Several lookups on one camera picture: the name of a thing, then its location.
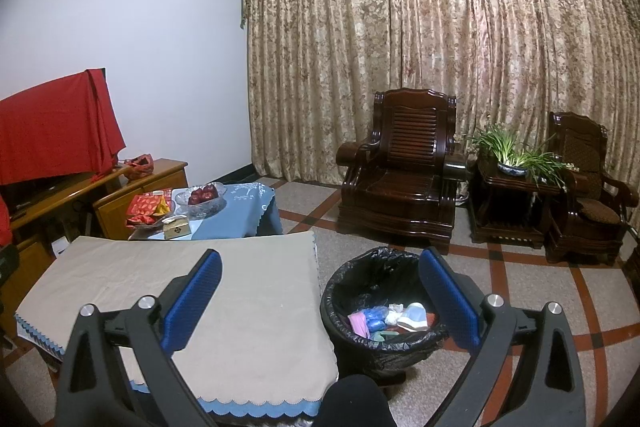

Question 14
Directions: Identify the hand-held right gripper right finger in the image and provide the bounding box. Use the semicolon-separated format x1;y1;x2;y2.
420;247;586;427

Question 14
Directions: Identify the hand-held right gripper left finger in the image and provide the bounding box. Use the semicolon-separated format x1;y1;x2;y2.
56;249;222;427

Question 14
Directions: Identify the white and blue box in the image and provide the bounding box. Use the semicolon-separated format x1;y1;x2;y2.
400;302;427;333

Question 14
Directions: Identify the pink plastic bag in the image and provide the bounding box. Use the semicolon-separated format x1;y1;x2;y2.
348;311;372;337

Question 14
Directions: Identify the black lined waste bin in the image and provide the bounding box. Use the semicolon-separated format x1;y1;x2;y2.
320;247;451;380

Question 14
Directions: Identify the grey tablecloth table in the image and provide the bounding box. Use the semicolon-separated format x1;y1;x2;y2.
15;229;340;400

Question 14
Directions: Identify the wooden television stand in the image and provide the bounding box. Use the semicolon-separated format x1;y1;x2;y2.
0;164;132;338

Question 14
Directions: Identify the gold tissue box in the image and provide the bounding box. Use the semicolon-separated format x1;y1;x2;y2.
162;215;193;241

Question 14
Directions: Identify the black television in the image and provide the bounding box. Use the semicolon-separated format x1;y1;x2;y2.
0;174;97;216

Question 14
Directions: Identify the glass fruit bowl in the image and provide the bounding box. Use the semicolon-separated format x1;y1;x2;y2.
174;182;227;221

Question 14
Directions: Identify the glass tray of red packets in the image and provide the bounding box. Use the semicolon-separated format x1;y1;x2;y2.
125;189;174;228

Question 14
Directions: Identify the dark wooden side table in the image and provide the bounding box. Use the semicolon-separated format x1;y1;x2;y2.
469;157;561;250

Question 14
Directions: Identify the wooden cabinet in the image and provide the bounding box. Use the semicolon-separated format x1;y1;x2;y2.
92;158;189;240

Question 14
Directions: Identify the blue scalloped tablecloth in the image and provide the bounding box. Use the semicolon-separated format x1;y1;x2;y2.
15;312;326;419

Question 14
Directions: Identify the red basket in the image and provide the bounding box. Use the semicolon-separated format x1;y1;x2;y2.
122;153;154;180

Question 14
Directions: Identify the person's dark trouser leg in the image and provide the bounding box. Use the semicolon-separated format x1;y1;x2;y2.
315;374;391;427

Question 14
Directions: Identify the red cloth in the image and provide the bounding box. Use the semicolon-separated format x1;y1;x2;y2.
0;68;126;248

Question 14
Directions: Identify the potted green plant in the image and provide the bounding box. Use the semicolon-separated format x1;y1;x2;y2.
467;122;578;190

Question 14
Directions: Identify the cushioned dark wooden armchair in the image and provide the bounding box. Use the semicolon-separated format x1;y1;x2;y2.
545;111;640;265

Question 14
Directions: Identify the beige patterned curtain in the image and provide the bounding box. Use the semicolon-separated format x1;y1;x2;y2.
240;0;640;218

